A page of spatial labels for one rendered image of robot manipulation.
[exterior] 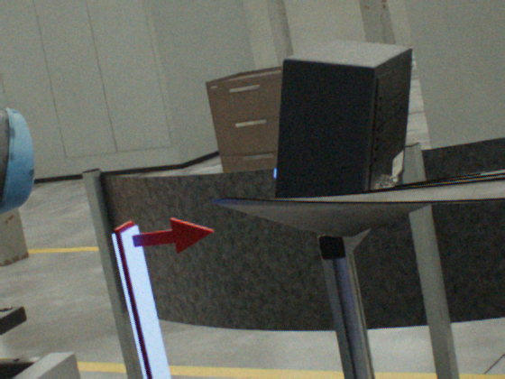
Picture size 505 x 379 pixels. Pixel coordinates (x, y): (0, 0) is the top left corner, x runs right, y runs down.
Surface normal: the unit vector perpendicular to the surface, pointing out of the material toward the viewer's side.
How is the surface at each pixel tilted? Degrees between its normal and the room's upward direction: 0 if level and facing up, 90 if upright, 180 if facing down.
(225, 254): 90
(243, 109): 90
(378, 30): 90
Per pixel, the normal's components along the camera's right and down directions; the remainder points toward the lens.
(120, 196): -0.81, 0.22
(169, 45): 0.81, -0.09
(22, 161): 0.59, 0.04
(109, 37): -0.56, 0.21
